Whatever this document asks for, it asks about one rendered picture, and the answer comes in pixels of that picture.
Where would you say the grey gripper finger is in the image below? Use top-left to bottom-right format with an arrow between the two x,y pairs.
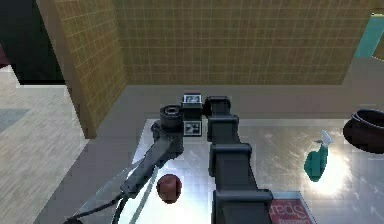
111,196 -> 130,224
62,192 -> 126,224

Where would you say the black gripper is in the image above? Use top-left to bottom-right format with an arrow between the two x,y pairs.
120,104 -> 185,200

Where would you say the red book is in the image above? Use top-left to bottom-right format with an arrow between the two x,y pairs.
267,198 -> 317,224

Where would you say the teal spray bottle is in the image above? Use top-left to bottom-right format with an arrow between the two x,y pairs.
303,129 -> 335,183

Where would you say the black round pot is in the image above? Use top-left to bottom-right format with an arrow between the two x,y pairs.
342,107 -> 384,155

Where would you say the dark red apple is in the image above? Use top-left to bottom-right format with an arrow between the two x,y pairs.
156,173 -> 184,205

